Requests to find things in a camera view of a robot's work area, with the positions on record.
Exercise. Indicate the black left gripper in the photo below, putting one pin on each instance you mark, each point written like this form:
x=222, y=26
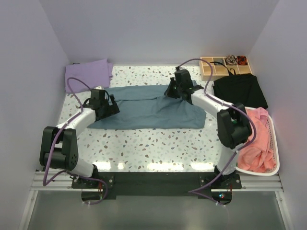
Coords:
x=112, y=109

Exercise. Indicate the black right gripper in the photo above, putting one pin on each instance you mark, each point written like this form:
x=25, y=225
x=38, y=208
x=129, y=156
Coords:
x=169, y=92

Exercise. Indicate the blue t-shirt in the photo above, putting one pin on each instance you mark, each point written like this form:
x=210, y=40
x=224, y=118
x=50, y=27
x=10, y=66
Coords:
x=142, y=107

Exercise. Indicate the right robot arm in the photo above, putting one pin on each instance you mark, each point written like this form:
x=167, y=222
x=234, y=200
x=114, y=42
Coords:
x=234, y=126

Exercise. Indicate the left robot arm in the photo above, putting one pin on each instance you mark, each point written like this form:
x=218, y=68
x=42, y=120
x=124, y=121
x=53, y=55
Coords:
x=59, y=148

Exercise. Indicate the folded purple t-shirt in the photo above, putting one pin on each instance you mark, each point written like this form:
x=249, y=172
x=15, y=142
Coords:
x=93, y=74

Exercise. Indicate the wooden compartment tray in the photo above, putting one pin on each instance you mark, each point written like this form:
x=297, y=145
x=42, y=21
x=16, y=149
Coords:
x=217, y=67

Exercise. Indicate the patterned fabric scrunchie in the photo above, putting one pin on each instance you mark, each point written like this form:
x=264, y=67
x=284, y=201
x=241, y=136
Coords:
x=231, y=60

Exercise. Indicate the black folded garment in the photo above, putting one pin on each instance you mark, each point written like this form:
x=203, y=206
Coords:
x=242, y=88

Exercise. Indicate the orange black scrunchie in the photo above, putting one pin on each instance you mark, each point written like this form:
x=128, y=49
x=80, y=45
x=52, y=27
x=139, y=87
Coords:
x=242, y=60

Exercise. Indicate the pink t-shirt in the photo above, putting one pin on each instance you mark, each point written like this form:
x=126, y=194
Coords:
x=258, y=156

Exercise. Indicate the white perforated laundry basket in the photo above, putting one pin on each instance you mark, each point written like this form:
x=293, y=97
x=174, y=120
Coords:
x=273, y=146

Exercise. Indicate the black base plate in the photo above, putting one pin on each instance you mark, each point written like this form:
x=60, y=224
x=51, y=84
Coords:
x=143, y=183

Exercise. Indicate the aluminium rail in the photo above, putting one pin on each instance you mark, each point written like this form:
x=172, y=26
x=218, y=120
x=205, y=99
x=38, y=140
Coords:
x=250, y=183

